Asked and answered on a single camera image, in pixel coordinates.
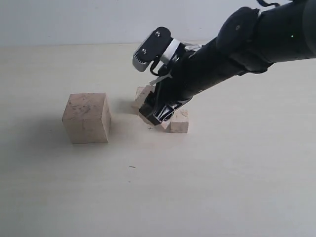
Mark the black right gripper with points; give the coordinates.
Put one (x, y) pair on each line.
(188, 74)

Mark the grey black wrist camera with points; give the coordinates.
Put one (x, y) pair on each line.
(159, 46)

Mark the third largest wooden cube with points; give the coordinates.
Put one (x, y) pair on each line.
(140, 94)

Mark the smallest wooden cube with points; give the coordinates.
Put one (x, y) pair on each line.
(179, 122)

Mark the second largest wooden cube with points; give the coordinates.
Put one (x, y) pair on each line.
(147, 107)

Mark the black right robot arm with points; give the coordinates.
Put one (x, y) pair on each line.
(249, 42)

